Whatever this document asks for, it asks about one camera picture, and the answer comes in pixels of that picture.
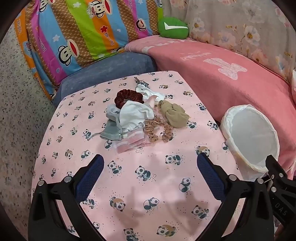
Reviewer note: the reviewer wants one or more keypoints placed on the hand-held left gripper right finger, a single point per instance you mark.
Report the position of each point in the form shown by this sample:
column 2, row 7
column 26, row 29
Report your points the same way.
column 205, row 169

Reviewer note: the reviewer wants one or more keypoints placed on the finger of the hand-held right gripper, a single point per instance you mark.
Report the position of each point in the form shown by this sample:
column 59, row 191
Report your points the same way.
column 276, row 168

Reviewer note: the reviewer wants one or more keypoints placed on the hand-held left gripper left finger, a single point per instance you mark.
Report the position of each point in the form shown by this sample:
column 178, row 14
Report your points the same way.
column 96, row 169

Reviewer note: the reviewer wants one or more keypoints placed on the white trash bin with bag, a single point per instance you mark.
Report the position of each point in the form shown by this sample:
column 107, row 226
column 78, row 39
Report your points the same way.
column 249, row 129

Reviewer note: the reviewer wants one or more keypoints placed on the pink striped sock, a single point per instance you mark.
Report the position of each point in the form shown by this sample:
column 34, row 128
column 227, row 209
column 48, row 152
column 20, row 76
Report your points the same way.
column 131, row 143

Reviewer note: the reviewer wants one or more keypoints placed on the pink panda print tablecloth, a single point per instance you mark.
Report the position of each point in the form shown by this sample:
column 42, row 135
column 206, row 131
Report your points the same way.
column 161, row 143

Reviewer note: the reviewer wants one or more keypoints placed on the brown dotted scrunchie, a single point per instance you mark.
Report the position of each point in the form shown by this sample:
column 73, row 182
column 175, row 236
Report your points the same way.
column 167, row 134

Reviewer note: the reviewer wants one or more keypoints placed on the light grey and white sock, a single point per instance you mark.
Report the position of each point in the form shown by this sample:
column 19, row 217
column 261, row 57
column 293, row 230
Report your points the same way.
column 112, row 112

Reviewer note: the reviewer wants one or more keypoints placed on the beige knotted headband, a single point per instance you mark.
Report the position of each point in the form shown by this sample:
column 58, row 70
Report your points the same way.
column 173, row 113

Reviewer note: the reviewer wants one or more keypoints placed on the tan dotted scrunchie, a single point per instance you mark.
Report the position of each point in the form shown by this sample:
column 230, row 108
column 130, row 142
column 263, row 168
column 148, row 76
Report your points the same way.
column 151, row 129

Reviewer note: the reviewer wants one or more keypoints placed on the white crumpled cloth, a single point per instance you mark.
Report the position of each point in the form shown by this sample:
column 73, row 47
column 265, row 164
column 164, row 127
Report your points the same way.
column 134, row 113

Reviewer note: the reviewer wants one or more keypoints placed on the dark red scrunchie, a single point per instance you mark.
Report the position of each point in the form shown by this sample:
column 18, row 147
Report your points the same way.
column 119, row 98

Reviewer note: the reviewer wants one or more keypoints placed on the pink blanket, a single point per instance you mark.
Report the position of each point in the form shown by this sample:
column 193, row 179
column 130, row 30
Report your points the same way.
column 219, row 76

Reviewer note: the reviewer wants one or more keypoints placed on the leopard print scrunchie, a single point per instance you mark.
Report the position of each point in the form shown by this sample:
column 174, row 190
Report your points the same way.
column 140, row 81

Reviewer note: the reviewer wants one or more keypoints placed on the blue cushion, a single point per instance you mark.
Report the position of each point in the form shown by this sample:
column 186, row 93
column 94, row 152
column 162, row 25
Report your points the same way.
column 104, row 69

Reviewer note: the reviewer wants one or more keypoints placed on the colourful monkey print pillow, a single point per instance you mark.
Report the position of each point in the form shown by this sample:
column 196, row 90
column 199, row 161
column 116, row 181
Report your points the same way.
column 76, row 34

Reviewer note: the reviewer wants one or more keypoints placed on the green plush cushion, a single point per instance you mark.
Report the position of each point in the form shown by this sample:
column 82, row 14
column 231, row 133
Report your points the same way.
column 172, row 29

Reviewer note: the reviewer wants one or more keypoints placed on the floral cloth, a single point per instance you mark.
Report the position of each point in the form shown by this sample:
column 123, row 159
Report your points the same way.
column 231, row 23

